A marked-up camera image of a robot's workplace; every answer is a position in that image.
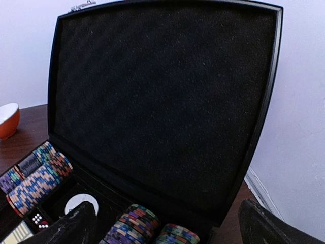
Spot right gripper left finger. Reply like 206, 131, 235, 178
22, 201, 97, 244

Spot boxed card deck in case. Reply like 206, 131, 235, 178
1, 221, 34, 244

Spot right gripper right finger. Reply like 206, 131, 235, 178
238, 199, 323, 244

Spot poker chip row two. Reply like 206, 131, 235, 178
153, 223, 200, 244

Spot orange white bowl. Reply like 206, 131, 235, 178
1, 103, 20, 140

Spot poker chip row four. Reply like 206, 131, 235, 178
1, 141, 56, 194

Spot black poker chip case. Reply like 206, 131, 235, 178
1, 1, 283, 243

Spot black red dice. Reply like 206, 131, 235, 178
28, 209, 51, 231

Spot white round button in case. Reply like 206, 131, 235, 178
64, 193, 99, 216

